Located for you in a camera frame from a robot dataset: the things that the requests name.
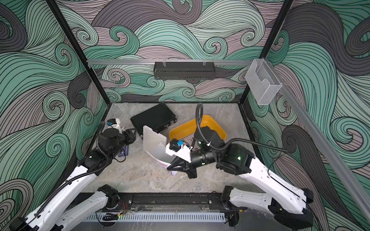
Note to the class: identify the aluminium rail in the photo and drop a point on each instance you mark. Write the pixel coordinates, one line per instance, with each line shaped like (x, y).
(153, 61)
(326, 147)

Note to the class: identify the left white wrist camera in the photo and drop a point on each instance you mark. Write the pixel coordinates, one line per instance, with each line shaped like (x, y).
(114, 123)

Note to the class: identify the black flat case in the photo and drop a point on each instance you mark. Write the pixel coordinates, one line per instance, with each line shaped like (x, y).
(158, 118)

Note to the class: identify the clear wall brochure holder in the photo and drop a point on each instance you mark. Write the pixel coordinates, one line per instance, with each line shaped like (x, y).
(263, 81)

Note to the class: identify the right aluminium rail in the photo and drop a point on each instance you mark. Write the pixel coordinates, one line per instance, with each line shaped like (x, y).
(326, 147)

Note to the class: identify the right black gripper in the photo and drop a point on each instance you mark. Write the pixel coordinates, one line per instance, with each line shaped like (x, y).
(187, 166)

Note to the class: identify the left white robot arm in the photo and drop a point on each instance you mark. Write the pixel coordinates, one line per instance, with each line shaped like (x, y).
(53, 214)

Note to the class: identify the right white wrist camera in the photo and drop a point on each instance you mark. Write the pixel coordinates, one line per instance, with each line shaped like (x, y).
(180, 149)

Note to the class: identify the white slotted cable duct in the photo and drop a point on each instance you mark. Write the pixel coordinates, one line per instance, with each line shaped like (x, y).
(164, 217)

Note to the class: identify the small blue card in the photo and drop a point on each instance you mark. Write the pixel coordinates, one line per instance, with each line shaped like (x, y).
(124, 152)

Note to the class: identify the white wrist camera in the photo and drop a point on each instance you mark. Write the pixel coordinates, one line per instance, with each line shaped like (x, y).
(114, 123)
(180, 149)

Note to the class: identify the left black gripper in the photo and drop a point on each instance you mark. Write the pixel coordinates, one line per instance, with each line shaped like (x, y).
(128, 136)

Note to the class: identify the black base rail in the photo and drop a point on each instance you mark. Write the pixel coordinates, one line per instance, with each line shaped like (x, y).
(173, 199)

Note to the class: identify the black wall shelf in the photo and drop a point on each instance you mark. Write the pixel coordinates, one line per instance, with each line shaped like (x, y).
(184, 70)

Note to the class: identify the back aluminium rail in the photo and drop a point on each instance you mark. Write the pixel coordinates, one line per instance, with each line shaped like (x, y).
(153, 61)

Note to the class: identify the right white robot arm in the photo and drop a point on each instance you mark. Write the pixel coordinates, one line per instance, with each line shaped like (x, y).
(288, 204)

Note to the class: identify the pink dessert menu sheet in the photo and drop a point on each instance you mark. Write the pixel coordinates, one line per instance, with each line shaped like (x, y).
(166, 166)

